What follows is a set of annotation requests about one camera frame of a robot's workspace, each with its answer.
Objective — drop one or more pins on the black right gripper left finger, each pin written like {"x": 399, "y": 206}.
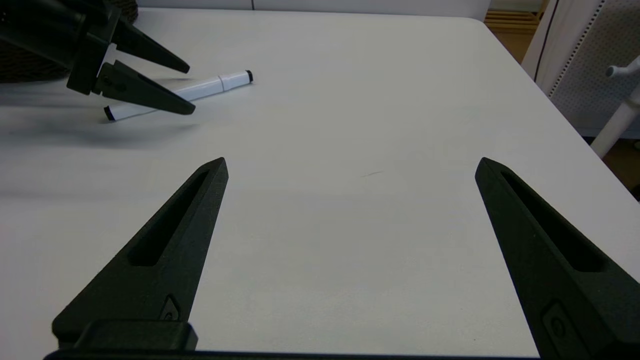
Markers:
{"x": 165, "y": 270}

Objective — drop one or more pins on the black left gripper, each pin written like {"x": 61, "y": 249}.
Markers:
{"x": 92, "y": 50}

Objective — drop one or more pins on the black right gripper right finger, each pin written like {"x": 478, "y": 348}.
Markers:
{"x": 555, "y": 280}

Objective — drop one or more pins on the white marker with black caps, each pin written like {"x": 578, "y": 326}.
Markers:
{"x": 225, "y": 81}

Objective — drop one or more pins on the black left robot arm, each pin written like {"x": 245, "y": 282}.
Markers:
{"x": 35, "y": 25}

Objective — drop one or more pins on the dark brown wicker basket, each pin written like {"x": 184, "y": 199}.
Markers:
{"x": 25, "y": 70}

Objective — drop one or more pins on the white desk leg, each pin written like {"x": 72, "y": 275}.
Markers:
{"x": 616, "y": 124}

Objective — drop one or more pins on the white perforated partition panel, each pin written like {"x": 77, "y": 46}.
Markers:
{"x": 595, "y": 70}

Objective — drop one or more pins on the wooden slatted frame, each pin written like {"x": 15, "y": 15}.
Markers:
{"x": 511, "y": 23}

